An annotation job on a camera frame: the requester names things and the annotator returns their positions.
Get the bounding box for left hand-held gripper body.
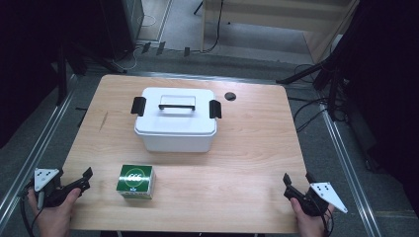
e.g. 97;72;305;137
33;167;84;209

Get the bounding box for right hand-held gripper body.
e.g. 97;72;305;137
283;182;349;217

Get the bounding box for green and white carton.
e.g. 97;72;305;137
116;164;157;200

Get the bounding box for white plastic storage box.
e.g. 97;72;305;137
133;128;218;154

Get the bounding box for white box lid black clasps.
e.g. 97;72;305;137
130;86;223;137

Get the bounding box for person's right hand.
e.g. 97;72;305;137
290;197;336;232

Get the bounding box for person's left hand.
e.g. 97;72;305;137
27;187;82;231

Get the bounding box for black metal stand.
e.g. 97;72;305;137
54;39;128;107
276;53;351;123

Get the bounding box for dark curtain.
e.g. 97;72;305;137
332;0;419;218
0;0;100;150

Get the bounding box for light wooden furniture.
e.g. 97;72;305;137
200;0;361;64

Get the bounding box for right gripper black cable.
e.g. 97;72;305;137
319;206;336;237

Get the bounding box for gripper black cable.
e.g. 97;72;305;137
18;189;45;237
319;206;336;237

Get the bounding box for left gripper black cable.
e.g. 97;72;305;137
18;189;45;237

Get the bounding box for metal floor rail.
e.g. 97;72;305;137
0;73;79;225
318;104;383;237

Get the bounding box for black floor cables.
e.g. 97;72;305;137
287;63;351;134

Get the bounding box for white floor cable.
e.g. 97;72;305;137
111;14;157;72

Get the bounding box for black hanging cable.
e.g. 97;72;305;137
193;0;225;54

